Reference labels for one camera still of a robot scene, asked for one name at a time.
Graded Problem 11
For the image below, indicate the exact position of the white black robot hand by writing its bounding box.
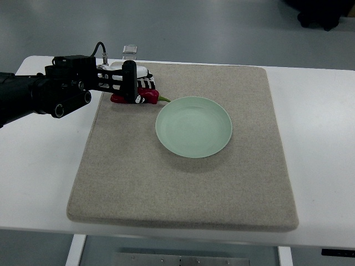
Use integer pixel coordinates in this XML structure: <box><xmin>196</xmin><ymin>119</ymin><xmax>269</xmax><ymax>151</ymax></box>
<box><xmin>97</xmin><ymin>61</ymin><xmax>156</xmax><ymax>102</ymax></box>

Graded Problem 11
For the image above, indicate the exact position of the red pepper green stem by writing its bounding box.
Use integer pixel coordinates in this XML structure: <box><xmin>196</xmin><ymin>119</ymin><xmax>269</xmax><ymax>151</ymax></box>
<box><xmin>110</xmin><ymin>87</ymin><xmax>170</xmax><ymax>104</ymax></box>

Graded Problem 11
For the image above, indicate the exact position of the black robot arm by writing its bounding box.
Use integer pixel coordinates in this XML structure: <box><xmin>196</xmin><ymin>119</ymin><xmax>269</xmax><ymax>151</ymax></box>
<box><xmin>1</xmin><ymin>54</ymin><xmax>138</xmax><ymax>126</ymax></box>

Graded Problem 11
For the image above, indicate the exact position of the light green plate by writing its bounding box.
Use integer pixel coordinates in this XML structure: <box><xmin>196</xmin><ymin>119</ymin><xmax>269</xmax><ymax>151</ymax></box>
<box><xmin>155</xmin><ymin>96</ymin><xmax>233</xmax><ymax>158</ymax></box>

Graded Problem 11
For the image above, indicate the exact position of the white left table leg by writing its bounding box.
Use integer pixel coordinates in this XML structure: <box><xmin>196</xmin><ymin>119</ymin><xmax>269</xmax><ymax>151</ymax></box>
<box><xmin>65</xmin><ymin>234</ymin><xmax>87</xmax><ymax>266</ymax></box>

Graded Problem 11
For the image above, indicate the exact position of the white table leg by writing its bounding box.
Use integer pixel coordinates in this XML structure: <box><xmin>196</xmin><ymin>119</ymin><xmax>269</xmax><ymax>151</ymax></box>
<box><xmin>65</xmin><ymin>234</ymin><xmax>87</xmax><ymax>266</ymax></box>
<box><xmin>277</xmin><ymin>246</ymin><xmax>293</xmax><ymax>266</ymax></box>

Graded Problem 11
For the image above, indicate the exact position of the brown cardboard box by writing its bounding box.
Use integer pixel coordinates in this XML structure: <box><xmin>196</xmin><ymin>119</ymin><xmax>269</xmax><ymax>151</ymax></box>
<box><xmin>344</xmin><ymin>0</ymin><xmax>355</xmax><ymax>18</ymax></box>

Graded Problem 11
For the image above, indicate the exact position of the white right table leg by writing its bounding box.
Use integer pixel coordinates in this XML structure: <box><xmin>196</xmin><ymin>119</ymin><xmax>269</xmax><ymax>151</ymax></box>
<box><xmin>277</xmin><ymin>246</ymin><xmax>293</xmax><ymax>266</ymax></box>

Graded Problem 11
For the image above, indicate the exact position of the black table control panel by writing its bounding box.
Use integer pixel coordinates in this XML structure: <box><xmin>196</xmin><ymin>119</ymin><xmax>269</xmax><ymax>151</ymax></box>
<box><xmin>321</xmin><ymin>249</ymin><xmax>355</xmax><ymax>258</ymax></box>

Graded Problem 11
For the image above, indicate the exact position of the grey metal base plate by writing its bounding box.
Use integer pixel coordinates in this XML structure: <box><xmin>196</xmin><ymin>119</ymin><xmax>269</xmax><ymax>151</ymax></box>
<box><xmin>111</xmin><ymin>252</ymin><xmax>250</xmax><ymax>266</ymax></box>

